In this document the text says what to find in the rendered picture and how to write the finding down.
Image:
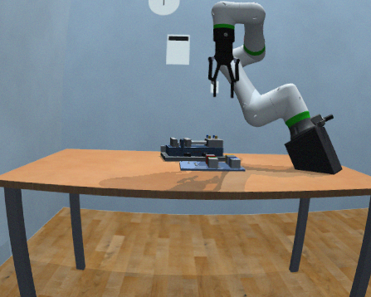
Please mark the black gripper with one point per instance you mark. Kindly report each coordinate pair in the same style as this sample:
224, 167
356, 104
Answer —
223, 56

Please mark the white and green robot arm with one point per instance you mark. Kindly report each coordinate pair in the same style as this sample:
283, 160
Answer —
284, 102

